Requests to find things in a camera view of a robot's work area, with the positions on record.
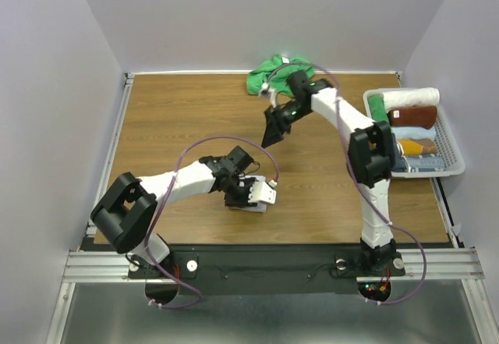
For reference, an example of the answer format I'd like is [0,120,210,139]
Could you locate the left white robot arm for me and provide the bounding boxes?
[90,146,266,277]

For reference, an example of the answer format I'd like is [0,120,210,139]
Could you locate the rolled green towel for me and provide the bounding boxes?
[368,94,390,124]

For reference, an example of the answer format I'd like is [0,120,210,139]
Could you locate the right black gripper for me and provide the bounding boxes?
[260,99,311,149]

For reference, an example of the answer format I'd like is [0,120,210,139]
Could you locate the white plastic basket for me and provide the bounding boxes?
[363,88,465,179]

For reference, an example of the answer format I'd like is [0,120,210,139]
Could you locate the rolled orange patterned towel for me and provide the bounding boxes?
[398,139,437,155]

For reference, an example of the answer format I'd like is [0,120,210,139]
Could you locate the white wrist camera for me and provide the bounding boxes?
[248,181,277,204]
[258,82,278,108]

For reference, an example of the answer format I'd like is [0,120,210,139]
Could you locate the rolled white towel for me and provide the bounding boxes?
[382,87,441,111]

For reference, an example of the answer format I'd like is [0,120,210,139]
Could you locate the rolled light blue towel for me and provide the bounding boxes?
[391,126,437,141]

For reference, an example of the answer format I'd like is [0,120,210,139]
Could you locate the rolled dark blue towel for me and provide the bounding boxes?
[392,140,445,173]

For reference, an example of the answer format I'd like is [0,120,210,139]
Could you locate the light blue towel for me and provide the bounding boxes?
[232,175,267,213]
[391,126,437,141]

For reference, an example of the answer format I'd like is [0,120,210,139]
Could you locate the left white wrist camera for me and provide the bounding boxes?
[248,181,277,204]

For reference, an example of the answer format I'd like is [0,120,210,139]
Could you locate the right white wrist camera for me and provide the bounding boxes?
[258,82,278,108]

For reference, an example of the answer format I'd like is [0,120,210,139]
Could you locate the rolled brown towel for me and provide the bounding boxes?
[388,106,438,129]

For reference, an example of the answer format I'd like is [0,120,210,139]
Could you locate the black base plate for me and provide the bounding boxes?
[126,244,405,300]

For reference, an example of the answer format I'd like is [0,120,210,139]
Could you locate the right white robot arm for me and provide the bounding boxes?
[258,70,396,274]

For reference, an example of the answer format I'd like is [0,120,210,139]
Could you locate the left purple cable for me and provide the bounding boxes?
[143,136,281,309]

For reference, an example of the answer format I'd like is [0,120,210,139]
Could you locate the green towel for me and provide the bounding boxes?
[368,94,390,124]
[246,55,315,98]

